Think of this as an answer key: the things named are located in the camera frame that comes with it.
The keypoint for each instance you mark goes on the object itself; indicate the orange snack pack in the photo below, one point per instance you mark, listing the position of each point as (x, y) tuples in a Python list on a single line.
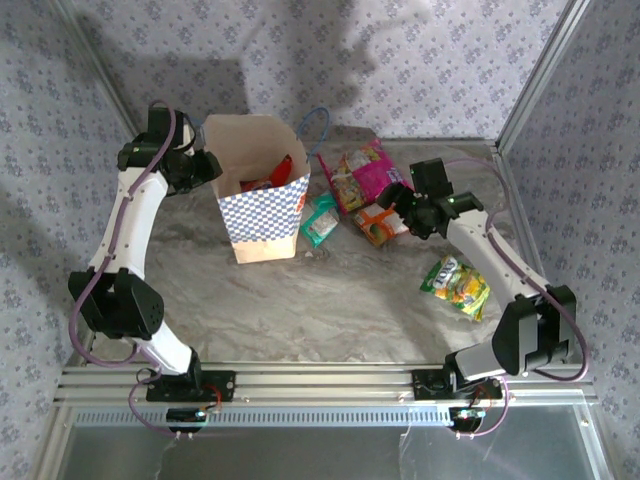
[(380, 227)]

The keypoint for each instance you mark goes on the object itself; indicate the pink candy bag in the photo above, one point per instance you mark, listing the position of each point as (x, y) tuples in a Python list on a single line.
[(365, 170)]

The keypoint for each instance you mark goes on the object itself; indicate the red candy bag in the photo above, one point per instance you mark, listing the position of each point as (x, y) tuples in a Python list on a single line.
[(277, 175)]

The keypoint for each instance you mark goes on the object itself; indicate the blue checkered paper bag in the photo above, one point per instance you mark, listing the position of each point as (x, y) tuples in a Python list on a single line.
[(260, 225)]

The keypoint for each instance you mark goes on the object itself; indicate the green yellow candy bag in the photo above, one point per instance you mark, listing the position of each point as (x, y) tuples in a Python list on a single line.
[(457, 287)]

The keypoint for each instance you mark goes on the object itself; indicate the small teal snack pack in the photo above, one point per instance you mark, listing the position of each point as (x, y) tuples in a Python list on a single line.
[(320, 222)]

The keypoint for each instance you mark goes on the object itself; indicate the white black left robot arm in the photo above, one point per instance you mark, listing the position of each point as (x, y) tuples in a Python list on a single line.
[(142, 220)]

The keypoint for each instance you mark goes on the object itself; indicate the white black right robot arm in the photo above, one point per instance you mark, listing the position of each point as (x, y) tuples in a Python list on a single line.
[(475, 250)]

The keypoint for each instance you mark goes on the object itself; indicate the grey metal sheet panel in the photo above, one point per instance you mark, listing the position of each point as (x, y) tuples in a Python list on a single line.
[(325, 455)]

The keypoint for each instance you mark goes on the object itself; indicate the aluminium table edge rail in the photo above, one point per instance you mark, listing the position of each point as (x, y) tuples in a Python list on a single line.
[(450, 141), (516, 200)]

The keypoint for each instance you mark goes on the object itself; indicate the aluminium frame post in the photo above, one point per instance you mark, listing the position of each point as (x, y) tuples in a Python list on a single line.
[(540, 75), (109, 80)]

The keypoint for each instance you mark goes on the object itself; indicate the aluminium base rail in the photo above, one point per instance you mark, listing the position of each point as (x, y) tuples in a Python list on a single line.
[(325, 382)]

